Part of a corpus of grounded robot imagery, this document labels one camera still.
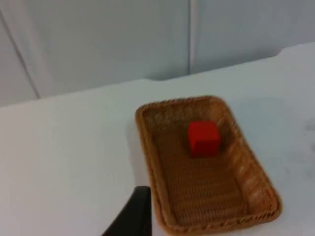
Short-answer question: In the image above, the red cube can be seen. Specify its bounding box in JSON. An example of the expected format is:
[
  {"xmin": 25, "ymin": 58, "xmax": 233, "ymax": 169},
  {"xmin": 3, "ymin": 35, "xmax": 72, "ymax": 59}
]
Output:
[{"xmin": 187, "ymin": 120, "xmax": 221, "ymax": 158}]

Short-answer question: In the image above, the pale brown wicker basket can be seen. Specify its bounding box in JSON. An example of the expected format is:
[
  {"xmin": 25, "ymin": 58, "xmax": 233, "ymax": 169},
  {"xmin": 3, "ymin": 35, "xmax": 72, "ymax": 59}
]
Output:
[{"xmin": 134, "ymin": 95, "xmax": 283, "ymax": 235}]

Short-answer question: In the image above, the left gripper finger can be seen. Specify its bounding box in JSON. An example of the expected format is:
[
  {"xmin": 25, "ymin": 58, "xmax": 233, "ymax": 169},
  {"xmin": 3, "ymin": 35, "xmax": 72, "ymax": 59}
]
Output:
[{"xmin": 101, "ymin": 185, "xmax": 153, "ymax": 236}]

